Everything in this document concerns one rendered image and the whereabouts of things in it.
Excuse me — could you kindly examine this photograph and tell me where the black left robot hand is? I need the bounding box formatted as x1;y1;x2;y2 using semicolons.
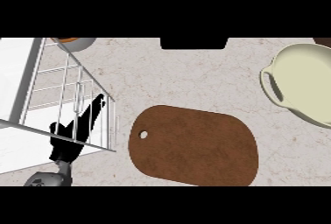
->
48;93;108;165

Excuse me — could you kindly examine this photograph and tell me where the brown oval cutting board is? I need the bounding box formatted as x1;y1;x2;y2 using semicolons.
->
129;104;261;187

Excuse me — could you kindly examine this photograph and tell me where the grey bowl with orange inside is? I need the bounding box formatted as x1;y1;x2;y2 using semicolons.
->
51;38;100;53

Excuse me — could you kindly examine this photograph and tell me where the black appliance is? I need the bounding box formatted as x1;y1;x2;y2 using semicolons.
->
160;38;230;50

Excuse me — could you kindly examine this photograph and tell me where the white wire tiered basket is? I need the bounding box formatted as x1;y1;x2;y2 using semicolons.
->
0;38;120;175

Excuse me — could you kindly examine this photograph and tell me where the cream pot with handle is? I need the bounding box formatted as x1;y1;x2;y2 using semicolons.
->
259;43;331;129

